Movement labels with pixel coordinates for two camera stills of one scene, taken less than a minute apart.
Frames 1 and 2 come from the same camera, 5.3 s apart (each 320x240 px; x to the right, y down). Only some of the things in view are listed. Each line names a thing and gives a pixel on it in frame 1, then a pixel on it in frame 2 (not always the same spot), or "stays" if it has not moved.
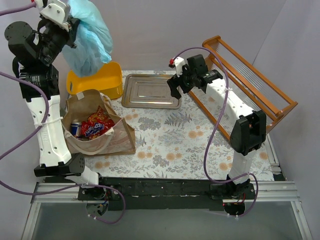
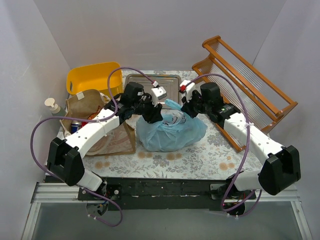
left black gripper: [70, 30] → [152, 113]
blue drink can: [76, 128] stays
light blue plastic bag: [94, 40] → [176, 130]
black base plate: [164, 194] stays
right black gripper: [182, 81] → [189, 109]
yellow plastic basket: [109, 82] stays
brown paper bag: [120, 141] stays
